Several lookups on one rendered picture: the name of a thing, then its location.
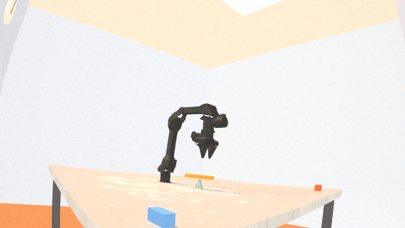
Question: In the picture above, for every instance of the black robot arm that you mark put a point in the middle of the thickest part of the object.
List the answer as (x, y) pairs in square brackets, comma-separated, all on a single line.
[(174, 124)]

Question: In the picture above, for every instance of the yellow bar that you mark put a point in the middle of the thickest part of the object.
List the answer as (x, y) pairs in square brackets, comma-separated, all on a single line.
[(200, 176)]

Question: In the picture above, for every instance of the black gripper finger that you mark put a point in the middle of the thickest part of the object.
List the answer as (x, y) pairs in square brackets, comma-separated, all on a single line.
[(211, 150), (203, 148)]

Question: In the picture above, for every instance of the light blue rectangular block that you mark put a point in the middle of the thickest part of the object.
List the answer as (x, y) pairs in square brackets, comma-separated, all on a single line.
[(161, 217)]

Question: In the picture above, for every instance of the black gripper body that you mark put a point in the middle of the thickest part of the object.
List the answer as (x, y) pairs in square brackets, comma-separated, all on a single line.
[(207, 137)]

